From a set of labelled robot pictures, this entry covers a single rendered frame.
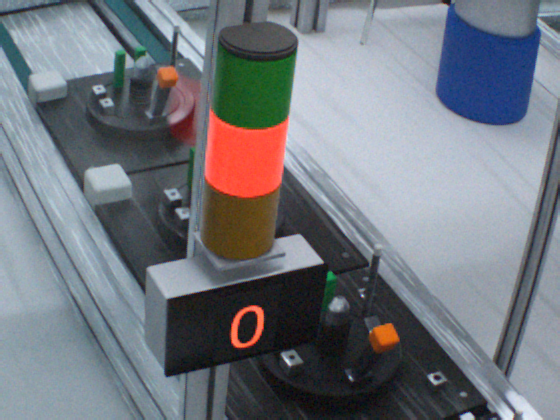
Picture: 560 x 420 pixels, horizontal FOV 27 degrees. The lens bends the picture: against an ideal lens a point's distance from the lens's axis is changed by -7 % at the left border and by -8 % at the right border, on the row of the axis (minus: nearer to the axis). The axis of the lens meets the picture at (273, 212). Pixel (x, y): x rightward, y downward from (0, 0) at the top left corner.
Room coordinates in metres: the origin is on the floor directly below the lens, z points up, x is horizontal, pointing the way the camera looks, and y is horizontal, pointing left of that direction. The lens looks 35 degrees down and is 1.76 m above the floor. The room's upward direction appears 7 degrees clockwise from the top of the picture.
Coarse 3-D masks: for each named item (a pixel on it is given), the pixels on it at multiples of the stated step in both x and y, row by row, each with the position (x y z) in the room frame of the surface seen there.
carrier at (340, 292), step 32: (352, 288) 1.02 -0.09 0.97; (384, 288) 1.03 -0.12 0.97; (320, 320) 0.90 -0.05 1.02; (352, 320) 0.95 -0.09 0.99; (384, 320) 0.98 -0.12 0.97; (416, 320) 0.98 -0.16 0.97; (288, 352) 0.87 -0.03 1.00; (320, 352) 0.89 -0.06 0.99; (352, 352) 0.90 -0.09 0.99; (384, 352) 0.91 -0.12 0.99; (416, 352) 0.93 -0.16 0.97; (256, 384) 0.86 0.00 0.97; (288, 384) 0.85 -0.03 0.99; (320, 384) 0.85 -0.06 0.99; (352, 384) 0.85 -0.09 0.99; (384, 384) 0.86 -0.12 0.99; (416, 384) 0.88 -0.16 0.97; (448, 384) 0.89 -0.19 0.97; (256, 416) 0.81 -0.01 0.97; (288, 416) 0.82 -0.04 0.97; (320, 416) 0.82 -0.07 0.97; (352, 416) 0.83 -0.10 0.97; (384, 416) 0.83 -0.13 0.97; (416, 416) 0.83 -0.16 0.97; (448, 416) 0.84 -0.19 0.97
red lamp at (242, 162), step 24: (216, 120) 0.67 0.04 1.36; (288, 120) 0.69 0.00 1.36; (216, 144) 0.67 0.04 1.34; (240, 144) 0.66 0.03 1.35; (264, 144) 0.67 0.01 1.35; (216, 168) 0.67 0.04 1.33; (240, 168) 0.66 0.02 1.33; (264, 168) 0.67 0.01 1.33; (240, 192) 0.66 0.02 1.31; (264, 192) 0.67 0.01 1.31
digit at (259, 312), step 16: (272, 288) 0.68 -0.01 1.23; (224, 304) 0.66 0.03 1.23; (240, 304) 0.66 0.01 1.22; (256, 304) 0.67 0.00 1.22; (272, 304) 0.68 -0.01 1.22; (224, 320) 0.66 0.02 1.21; (240, 320) 0.66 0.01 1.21; (256, 320) 0.67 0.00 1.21; (272, 320) 0.68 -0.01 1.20; (224, 336) 0.66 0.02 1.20; (240, 336) 0.66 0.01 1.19; (256, 336) 0.67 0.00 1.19; (272, 336) 0.68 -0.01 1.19; (224, 352) 0.66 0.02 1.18; (240, 352) 0.67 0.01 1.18
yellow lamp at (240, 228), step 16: (208, 192) 0.68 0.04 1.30; (272, 192) 0.68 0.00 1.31; (208, 208) 0.67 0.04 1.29; (224, 208) 0.67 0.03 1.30; (240, 208) 0.66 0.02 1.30; (256, 208) 0.67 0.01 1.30; (272, 208) 0.68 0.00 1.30; (208, 224) 0.67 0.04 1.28; (224, 224) 0.67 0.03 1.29; (240, 224) 0.66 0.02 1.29; (256, 224) 0.67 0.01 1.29; (272, 224) 0.68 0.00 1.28; (208, 240) 0.67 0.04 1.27; (224, 240) 0.67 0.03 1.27; (240, 240) 0.66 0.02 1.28; (256, 240) 0.67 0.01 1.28; (272, 240) 0.68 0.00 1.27; (224, 256) 0.67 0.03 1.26; (240, 256) 0.66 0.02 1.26; (256, 256) 0.67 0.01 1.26
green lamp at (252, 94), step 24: (216, 72) 0.68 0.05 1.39; (240, 72) 0.67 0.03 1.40; (264, 72) 0.67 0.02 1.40; (288, 72) 0.68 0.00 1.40; (216, 96) 0.68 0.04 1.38; (240, 96) 0.67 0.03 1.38; (264, 96) 0.67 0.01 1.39; (288, 96) 0.68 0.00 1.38; (240, 120) 0.66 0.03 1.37; (264, 120) 0.67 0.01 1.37
